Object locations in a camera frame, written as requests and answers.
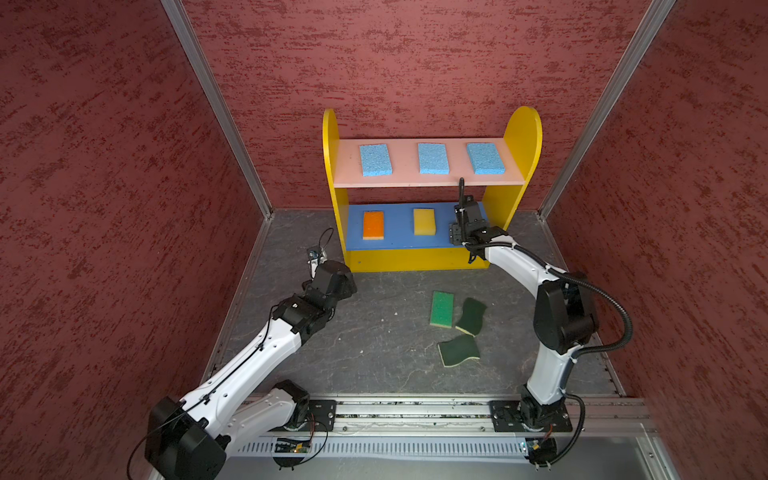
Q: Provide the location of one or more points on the aluminium corner frame post left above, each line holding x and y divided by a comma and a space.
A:
193, 50

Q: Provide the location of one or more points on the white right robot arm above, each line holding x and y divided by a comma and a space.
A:
564, 320

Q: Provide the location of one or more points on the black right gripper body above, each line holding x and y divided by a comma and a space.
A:
456, 233

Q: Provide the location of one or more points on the aluminium corner frame post right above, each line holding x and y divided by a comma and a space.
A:
646, 31

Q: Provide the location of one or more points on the blue sponge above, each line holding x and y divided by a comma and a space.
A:
433, 159
485, 159
375, 160

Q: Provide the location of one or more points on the orange sponge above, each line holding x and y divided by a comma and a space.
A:
373, 227

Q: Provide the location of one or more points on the dark green curved sponge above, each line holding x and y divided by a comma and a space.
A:
471, 319
456, 351

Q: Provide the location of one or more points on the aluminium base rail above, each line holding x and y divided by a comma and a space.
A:
455, 428

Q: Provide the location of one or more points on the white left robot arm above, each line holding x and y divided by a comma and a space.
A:
240, 372

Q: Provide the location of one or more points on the aluminium corner frame post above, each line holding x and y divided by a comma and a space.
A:
193, 50
646, 31

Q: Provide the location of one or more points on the green yellow scrub sponge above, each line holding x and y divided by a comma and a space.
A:
442, 308

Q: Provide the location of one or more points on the yellow wooden shelf unit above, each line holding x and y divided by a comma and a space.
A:
520, 148

